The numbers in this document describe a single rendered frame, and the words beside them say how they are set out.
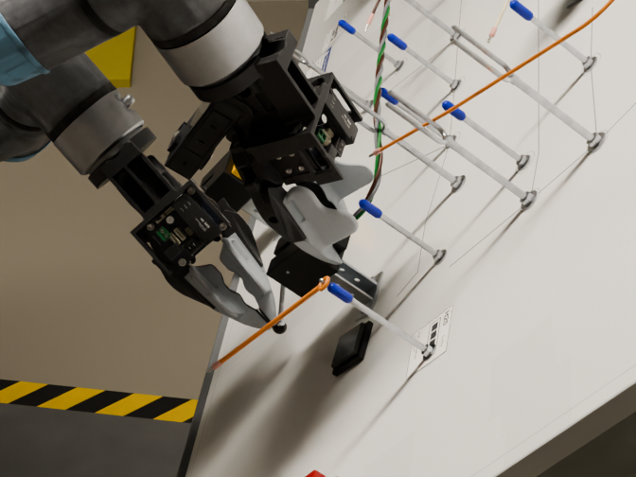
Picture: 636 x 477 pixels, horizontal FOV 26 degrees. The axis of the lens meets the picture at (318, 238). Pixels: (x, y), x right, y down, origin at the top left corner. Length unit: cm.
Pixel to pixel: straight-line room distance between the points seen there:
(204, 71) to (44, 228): 206
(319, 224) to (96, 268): 185
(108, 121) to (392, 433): 39
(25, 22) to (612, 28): 46
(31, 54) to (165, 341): 177
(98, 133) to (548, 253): 43
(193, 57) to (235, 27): 4
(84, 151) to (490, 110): 36
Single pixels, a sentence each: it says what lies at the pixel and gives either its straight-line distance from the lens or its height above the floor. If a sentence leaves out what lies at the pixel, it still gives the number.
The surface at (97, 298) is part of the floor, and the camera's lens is 287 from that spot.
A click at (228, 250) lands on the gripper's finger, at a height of 110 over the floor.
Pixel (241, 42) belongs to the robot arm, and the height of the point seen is 138.
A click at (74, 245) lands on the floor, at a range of 300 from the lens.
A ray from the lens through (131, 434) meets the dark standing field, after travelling 259.
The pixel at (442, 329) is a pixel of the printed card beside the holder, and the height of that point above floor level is 119.
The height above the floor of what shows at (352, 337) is 110.
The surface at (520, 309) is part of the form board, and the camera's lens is 98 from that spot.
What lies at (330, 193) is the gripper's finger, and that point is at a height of 120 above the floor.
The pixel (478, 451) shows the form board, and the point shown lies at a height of 123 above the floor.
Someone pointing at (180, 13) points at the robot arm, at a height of 141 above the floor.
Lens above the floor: 193
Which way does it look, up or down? 40 degrees down
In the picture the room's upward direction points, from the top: straight up
